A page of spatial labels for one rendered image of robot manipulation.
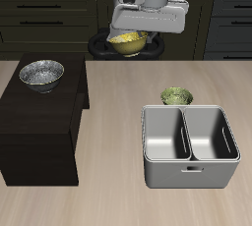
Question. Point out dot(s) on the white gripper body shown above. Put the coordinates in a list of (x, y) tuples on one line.
[(147, 18)]

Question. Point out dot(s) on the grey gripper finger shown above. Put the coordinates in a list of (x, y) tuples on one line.
[(110, 37), (150, 37)]

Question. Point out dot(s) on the yellow bowl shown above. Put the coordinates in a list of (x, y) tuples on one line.
[(128, 45)]

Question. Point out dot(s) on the green bowl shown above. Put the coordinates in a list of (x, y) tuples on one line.
[(176, 96)]

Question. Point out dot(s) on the black bowl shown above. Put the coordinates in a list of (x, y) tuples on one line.
[(41, 74)]

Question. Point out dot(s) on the dark kitchen cupboards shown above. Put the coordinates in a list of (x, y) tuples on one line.
[(49, 36)]

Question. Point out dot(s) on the dark wooden cabinet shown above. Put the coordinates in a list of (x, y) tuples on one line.
[(36, 128)]

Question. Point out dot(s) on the white two-bin basket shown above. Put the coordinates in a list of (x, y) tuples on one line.
[(192, 174)]

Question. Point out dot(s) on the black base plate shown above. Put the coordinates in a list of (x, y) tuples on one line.
[(98, 48)]

